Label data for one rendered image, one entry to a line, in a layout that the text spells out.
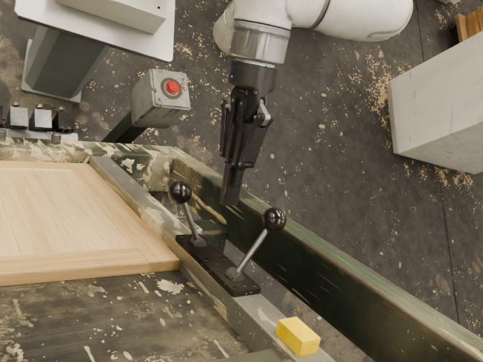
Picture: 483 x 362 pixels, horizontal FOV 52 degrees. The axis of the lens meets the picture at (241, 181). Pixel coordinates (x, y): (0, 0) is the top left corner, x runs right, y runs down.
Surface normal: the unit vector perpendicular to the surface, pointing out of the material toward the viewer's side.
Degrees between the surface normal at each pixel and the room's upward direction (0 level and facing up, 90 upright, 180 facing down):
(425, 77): 90
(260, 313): 57
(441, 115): 90
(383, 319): 90
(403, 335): 90
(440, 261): 0
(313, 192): 0
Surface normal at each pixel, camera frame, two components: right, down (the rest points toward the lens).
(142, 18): 0.00, 0.95
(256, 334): -0.83, -0.02
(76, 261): 0.19, -0.95
